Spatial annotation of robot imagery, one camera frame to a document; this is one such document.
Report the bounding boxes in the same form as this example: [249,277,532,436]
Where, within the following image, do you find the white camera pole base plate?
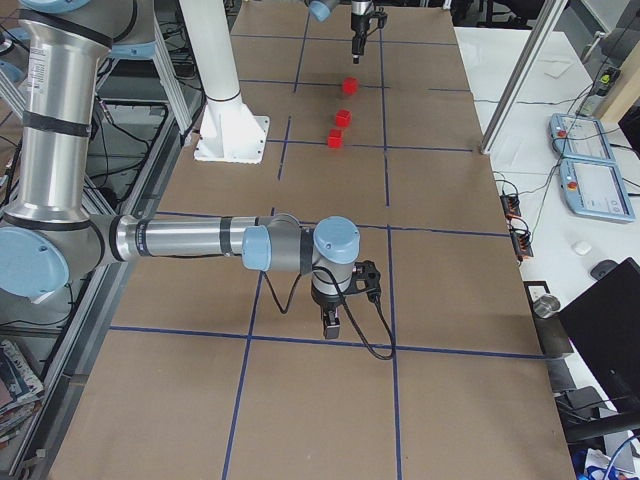
[194,98,270,164]

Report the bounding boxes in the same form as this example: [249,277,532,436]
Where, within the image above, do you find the teach pendant upper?
[549,113,615,162]

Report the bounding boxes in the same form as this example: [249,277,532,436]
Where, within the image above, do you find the black power strip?
[509,227,534,261]
[500,193,521,219]

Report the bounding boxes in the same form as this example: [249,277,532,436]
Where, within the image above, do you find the steel cup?
[532,293,561,319]

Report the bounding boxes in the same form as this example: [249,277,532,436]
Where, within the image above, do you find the teach pendant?
[559,158,636,223]
[549,113,615,162]

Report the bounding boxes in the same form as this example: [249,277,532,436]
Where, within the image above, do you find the black power strip right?
[509,227,534,261]

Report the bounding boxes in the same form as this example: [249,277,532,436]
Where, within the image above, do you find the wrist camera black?
[345,260,382,303]
[369,7,388,29]

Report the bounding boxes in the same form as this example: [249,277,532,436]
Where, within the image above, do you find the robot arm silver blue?
[306,0,376,64]
[1,1,360,339]

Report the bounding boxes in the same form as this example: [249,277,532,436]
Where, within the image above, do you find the small white box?
[572,241,592,256]

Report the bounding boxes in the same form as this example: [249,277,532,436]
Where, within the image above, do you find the stack of magazines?
[1,339,44,448]

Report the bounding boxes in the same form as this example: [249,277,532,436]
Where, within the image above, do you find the red wooden block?
[341,77,359,96]
[326,129,344,149]
[334,109,352,128]

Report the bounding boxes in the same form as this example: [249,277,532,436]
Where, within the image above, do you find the black power strip left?
[500,193,521,219]

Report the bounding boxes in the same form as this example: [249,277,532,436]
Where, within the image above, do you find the white camera pole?
[180,0,240,102]

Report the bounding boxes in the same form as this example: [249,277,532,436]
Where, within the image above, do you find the black camera cable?
[261,264,396,361]

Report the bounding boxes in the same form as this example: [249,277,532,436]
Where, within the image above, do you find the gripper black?
[311,286,344,340]
[351,13,370,64]

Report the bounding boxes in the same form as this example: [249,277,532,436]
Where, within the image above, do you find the teach pendant lower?
[559,158,636,223]

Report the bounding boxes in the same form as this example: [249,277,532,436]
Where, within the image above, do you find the black laptop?
[560,258,639,412]

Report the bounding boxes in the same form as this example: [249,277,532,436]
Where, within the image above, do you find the aluminium profile post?
[479,0,568,155]

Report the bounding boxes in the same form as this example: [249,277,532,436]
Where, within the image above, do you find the black computer mouse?
[589,259,618,280]

